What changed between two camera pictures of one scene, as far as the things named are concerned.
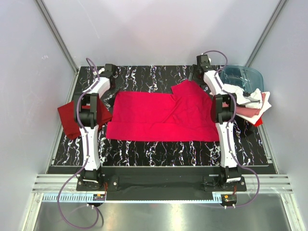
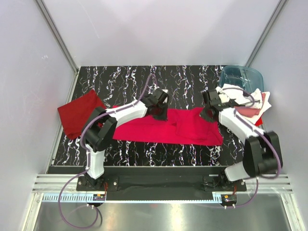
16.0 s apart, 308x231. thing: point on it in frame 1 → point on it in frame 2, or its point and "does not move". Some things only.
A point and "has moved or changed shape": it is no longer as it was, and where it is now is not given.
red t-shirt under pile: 259,122 does not move
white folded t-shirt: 266,105 does not move
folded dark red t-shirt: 67,113 does not move
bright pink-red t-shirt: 184,115 has moved or changed shape
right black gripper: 193,74 → 208,113
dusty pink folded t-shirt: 249,112 does not move
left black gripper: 115,90 → 159,111
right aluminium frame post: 280,6 does not move
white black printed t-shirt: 243,98 does not move
